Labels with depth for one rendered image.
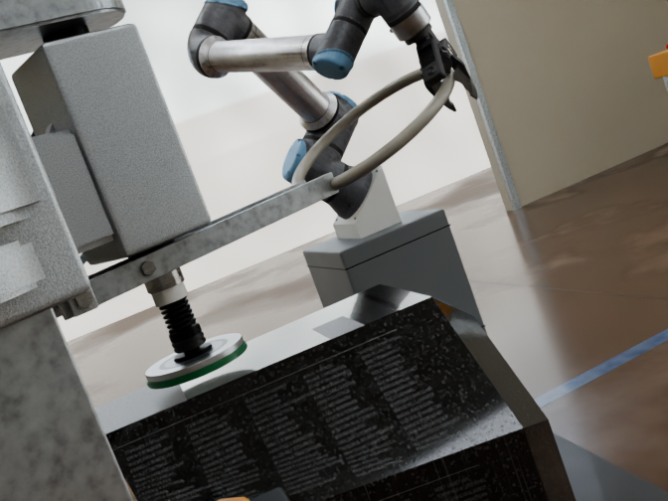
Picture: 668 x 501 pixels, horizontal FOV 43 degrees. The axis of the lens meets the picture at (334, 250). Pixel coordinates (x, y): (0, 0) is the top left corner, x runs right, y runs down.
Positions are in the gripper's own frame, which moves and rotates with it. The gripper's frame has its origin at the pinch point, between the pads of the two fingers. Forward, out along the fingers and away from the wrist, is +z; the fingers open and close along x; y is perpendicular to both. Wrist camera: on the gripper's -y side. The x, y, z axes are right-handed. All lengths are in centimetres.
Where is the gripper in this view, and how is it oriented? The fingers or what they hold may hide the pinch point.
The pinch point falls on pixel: (463, 101)
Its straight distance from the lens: 205.9
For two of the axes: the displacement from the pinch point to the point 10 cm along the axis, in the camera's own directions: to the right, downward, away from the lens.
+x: -7.8, 4.3, 4.6
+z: 6.0, 7.2, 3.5
